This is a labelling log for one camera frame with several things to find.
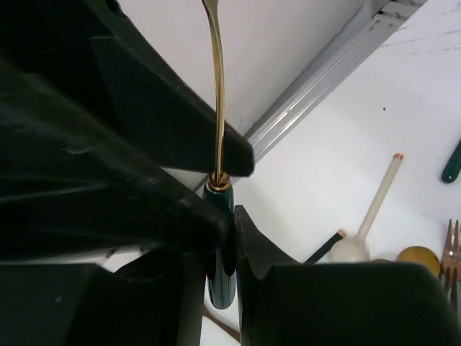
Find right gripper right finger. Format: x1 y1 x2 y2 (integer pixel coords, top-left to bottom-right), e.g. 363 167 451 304
234 205 460 345

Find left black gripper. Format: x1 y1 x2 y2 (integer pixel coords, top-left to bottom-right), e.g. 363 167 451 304
0 0 256 178

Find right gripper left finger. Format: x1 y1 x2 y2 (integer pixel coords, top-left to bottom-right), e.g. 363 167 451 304
1 60 225 345

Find gold fork green handle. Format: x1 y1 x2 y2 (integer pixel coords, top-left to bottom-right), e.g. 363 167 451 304
202 0 236 310

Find black ladle spoon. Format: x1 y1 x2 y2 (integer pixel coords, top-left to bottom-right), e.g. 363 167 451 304
304 229 346 265

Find white ceramic spoon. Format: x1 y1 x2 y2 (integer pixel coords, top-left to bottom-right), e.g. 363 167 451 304
328 154 403 263

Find copper round spoon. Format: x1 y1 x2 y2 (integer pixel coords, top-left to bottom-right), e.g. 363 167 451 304
370 258 392 264

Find gold spoon green handle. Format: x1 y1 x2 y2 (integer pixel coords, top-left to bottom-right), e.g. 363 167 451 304
441 141 461 184

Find gold spoon in pile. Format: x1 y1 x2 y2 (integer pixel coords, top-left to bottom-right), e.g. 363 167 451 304
397 246 440 276

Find copper fork upper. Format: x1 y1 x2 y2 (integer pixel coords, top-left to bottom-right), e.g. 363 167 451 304
439 219 460 301

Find aluminium rail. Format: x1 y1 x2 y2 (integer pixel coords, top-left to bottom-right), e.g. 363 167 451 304
244 1 425 161

